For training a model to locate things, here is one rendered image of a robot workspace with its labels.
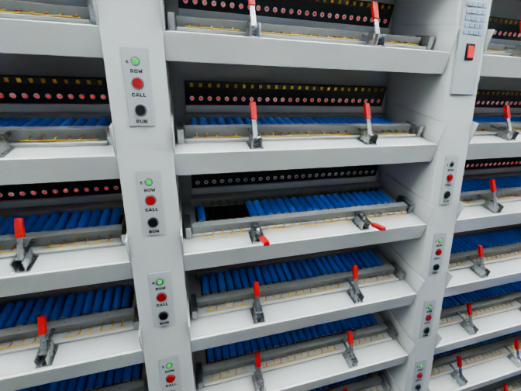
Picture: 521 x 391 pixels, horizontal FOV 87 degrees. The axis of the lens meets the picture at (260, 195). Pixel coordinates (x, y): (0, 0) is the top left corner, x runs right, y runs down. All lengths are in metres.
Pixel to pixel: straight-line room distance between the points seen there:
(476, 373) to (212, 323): 0.98
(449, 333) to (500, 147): 0.58
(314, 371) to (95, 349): 0.54
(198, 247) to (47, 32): 0.43
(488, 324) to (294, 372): 0.69
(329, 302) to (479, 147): 0.55
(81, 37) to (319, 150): 0.46
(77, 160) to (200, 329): 0.43
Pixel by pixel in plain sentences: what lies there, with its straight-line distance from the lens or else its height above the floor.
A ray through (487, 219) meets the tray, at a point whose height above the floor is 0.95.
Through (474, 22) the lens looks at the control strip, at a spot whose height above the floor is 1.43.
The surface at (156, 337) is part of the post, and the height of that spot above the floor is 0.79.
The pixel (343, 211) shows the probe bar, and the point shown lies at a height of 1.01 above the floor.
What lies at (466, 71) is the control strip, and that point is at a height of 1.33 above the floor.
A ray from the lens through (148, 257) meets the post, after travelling 0.58.
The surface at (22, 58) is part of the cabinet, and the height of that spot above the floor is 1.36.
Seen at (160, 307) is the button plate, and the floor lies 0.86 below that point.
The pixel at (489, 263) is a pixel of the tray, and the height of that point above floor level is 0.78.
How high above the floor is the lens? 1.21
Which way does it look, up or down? 14 degrees down
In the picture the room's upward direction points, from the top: 1 degrees counter-clockwise
